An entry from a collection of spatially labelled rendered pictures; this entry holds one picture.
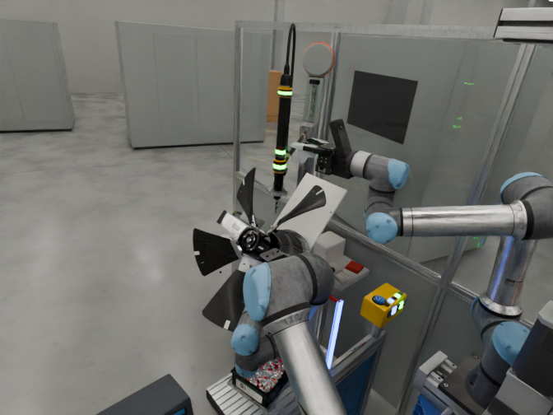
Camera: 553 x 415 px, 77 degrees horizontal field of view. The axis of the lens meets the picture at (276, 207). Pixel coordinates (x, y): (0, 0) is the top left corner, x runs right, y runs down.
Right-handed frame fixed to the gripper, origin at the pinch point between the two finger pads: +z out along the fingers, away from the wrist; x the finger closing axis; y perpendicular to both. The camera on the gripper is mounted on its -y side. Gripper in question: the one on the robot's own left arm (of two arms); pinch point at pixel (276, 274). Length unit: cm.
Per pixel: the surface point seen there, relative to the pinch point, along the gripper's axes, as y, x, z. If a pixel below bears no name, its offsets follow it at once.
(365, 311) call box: -33.7, 19.9, 8.6
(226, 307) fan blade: 20.0, 16.2, -2.4
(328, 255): -16, 27, 60
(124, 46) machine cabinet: 335, -93, 437
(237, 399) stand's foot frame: 32, 107, 24
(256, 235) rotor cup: 10.8, -8.1, 14.0
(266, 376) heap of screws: 1.5, 33.9, -16.5
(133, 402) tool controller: 18, -7, -61
